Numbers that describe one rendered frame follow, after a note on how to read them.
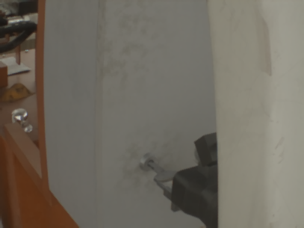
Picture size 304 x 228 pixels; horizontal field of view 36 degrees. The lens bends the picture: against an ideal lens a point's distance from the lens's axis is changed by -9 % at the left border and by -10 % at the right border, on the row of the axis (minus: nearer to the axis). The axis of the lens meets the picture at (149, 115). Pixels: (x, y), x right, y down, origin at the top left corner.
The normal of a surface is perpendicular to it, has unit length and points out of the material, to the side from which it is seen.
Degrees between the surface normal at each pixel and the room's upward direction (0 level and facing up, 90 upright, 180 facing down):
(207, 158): 90
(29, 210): 90
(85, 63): 90
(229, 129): 93
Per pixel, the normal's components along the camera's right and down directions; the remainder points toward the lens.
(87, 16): -0.86, 0.16
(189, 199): -0.63, 0.27
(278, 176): 0.28, 0.25
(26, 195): 0.58, 0.33
